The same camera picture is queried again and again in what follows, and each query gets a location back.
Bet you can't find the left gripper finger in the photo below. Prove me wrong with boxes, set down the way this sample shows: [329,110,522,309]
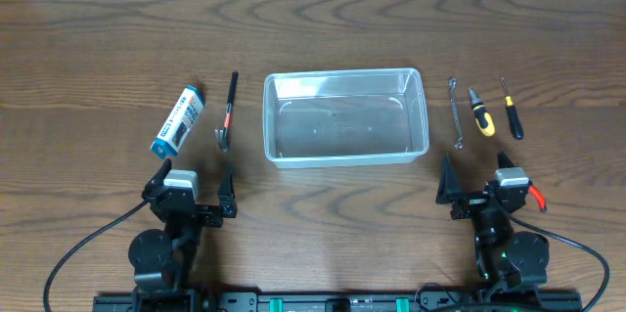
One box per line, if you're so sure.
[217,163,236,206]
[145,158,172,190]

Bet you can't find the red handled pliers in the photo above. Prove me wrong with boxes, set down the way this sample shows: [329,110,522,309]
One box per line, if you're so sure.
[528,186,547,212]

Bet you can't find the slim black yellow screwdriver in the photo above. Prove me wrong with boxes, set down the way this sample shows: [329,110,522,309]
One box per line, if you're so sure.
[501,76,524,140]

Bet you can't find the stubby yellow black screwdriver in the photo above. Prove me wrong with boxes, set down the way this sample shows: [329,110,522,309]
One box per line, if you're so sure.
[469,88,496,137]

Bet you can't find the small black orange hammer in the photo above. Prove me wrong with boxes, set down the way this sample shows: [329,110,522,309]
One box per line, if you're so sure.
[215,71,239,152]

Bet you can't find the silver combination wrench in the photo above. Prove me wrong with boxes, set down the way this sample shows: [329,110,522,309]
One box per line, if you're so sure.
[448,76,464,150]

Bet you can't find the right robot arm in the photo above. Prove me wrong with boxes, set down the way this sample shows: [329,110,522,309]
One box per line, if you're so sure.
[435,152,550,301]

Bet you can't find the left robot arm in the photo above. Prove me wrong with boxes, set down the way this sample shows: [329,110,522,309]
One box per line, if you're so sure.
[128,158,238,294]

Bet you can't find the clear plastic container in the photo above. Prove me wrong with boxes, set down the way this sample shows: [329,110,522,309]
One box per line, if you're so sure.
[262,67,429,169]

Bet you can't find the white blue screwdriver box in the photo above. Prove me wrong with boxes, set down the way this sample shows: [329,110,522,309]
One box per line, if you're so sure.
[151,85,205,159]

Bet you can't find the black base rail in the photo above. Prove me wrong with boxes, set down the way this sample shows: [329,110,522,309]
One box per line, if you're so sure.
[92,290,583,312]

